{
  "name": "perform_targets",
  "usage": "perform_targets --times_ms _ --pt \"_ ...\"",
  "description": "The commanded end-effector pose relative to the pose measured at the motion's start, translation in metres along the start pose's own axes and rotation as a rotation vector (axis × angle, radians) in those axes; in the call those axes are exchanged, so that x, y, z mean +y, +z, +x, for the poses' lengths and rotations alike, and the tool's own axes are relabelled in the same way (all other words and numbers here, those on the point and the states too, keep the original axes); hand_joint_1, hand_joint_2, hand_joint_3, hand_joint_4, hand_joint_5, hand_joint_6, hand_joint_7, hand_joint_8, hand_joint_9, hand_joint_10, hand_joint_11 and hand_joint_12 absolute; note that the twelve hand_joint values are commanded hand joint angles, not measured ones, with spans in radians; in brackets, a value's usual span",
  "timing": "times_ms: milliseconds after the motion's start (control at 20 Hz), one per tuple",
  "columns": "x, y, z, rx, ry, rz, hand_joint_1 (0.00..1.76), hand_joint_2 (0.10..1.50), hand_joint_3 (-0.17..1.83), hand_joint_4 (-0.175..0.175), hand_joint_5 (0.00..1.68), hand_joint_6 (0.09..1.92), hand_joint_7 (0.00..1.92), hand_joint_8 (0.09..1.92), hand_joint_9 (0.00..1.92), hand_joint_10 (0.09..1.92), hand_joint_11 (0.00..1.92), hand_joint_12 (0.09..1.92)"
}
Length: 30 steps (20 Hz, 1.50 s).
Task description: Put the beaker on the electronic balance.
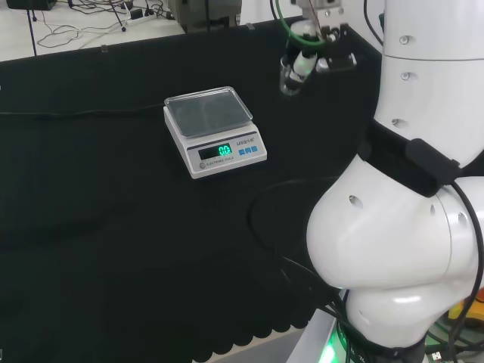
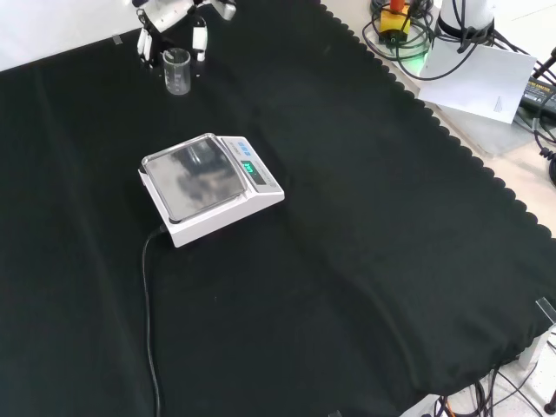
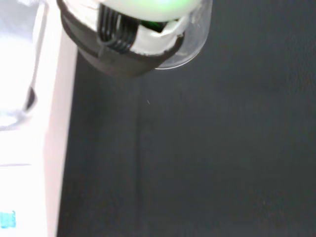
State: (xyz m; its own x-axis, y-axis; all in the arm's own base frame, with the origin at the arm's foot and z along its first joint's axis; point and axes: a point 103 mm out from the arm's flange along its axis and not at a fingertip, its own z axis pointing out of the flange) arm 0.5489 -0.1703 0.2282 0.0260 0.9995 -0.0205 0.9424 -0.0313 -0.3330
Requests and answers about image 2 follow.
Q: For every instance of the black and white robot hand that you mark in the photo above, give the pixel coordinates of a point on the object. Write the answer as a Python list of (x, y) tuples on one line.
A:
[(167, 13)]

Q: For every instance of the black bench cloth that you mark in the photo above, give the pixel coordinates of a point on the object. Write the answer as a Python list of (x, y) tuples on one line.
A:
[(347, 226)]

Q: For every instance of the white electronic balance steel pan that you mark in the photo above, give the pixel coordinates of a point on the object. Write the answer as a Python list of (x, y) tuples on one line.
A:
[(208, 187)]

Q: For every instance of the clear plastic corner bracket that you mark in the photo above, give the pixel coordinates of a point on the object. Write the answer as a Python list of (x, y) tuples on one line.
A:
[(547, 309)]

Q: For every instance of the small clear glass beaker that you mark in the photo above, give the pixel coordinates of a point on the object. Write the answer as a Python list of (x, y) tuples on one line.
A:
[(177, 76)]

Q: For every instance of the yellow stop button box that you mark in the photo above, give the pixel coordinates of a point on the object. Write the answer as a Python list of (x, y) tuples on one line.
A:
[(394, 21)]

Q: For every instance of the small clear plastic clip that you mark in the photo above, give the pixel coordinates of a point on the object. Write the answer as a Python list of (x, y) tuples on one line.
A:
[(117, 40)]

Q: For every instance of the black power adapter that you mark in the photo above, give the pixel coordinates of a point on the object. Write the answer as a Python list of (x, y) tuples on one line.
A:
[(540, 93)]

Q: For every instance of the white paper sheet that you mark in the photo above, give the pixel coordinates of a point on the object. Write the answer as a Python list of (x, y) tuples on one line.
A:
[(478, 82)]

